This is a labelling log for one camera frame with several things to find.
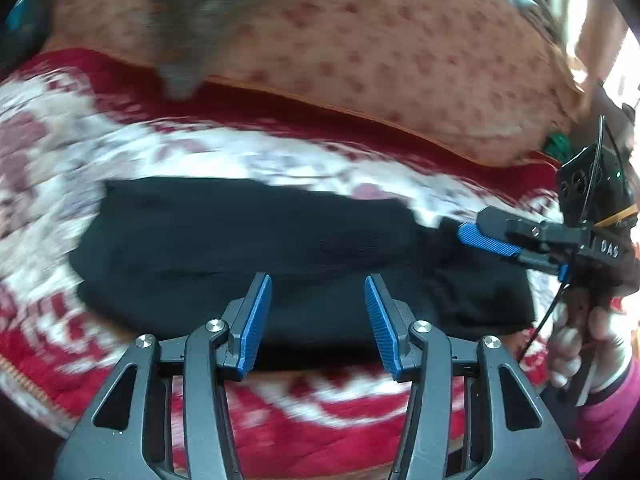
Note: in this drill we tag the beige floral pillow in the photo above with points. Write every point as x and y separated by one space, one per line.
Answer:
390 45

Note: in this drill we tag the grey fleece blanket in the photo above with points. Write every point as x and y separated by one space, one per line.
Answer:
210 25

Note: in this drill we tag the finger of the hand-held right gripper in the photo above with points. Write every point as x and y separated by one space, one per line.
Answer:
542 264
485 237

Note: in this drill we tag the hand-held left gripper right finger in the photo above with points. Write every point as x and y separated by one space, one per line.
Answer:
382 330

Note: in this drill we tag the red and white plush blanket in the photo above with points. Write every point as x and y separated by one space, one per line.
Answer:
65 125

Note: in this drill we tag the person's right hand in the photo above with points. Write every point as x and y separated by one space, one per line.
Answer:
605 340

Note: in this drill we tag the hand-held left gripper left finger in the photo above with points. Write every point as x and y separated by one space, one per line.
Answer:
255 325

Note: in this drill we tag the black pants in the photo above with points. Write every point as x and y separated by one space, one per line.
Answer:
250 240

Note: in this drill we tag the person's right forearm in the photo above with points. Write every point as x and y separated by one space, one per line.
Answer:
610 420

